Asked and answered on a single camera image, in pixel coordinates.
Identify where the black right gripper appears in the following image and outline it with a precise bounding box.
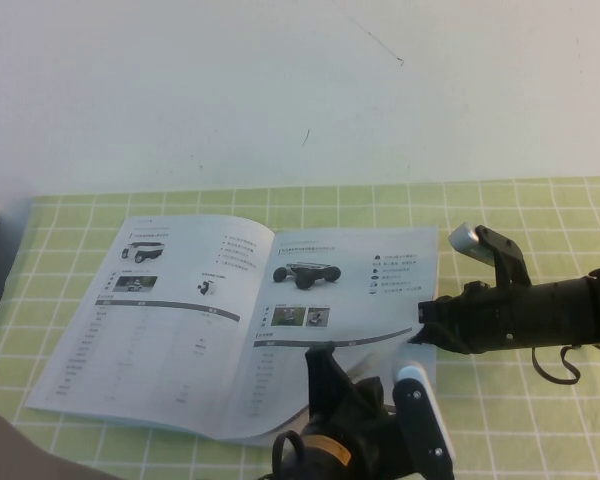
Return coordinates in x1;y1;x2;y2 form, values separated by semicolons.
407;281;517;357

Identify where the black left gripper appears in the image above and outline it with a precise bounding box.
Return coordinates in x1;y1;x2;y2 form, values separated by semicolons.
304;343;416;480

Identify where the white product brochure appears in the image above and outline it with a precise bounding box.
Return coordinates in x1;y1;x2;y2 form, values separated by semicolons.
24;214;440;447

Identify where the green checked tablecloth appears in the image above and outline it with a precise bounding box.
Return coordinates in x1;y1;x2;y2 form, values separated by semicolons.
0;177;600;480

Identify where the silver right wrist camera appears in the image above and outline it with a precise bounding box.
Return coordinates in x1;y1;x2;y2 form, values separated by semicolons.
448;223;497;267

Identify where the short black looped cable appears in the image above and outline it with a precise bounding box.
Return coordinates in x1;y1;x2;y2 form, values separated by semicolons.
271;430;307;479

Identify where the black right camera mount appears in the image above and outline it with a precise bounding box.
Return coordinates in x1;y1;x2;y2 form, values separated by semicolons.
474;225;534;290

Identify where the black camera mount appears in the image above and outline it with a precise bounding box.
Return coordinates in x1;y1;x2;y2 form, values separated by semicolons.
474;225;534;290
392;377;456;466

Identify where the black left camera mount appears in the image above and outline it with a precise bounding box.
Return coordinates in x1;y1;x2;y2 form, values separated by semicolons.
392;377;456;466

